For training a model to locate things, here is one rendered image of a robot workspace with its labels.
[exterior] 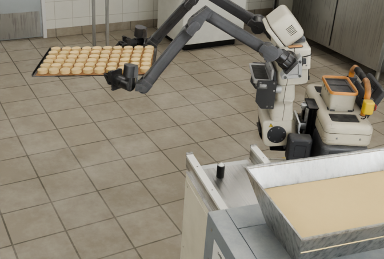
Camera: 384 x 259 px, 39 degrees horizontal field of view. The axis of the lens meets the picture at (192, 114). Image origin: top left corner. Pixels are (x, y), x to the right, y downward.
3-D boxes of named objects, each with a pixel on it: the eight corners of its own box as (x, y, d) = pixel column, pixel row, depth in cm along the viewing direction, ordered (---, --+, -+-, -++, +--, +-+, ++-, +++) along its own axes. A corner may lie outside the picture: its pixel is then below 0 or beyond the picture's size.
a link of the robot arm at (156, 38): (198, 3, 289) (200, -5, 298) (190, -4, 287) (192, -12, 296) (150, 55, 309) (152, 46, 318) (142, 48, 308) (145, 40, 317)
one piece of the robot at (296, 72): (300, 74, 267) (300, 52, 262) (302, 78, 262) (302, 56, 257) (279, 75, 267) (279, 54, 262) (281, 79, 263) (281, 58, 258)
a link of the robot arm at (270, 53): (202, 2, 242) (199, -1, 252) (187, 28, 245) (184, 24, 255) (282, 50, 254) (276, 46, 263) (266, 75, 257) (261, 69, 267)
